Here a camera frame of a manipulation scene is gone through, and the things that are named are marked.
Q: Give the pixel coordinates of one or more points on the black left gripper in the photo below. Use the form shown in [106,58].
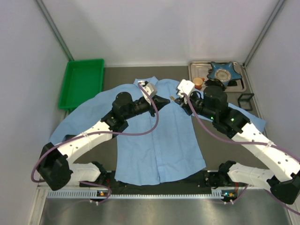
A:
[153,104]

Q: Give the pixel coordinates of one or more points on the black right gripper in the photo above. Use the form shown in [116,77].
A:
[185,104]

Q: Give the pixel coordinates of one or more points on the light blue button shirt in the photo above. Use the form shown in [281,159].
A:
[151,151]

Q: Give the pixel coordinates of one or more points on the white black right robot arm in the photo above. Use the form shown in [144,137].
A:
[282,176]

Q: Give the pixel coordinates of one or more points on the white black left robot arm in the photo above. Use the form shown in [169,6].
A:
[57,162]

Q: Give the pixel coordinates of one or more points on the black brooch box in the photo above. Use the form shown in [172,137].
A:
[244,101]

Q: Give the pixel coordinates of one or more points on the orange cup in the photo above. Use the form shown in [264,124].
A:
[198,82]

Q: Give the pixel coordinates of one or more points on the silver metal tray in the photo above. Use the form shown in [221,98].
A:
[202,69]

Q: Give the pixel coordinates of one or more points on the black comb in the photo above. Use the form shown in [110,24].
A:
[215,83]

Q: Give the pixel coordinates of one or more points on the blue star-shaped dish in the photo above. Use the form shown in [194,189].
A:
[223,72]

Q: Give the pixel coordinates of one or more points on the green plastic tray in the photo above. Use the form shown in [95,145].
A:
[82,81]

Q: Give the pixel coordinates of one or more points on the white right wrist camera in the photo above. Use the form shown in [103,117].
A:
[185,87]

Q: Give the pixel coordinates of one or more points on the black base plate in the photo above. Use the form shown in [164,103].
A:
[199,183]

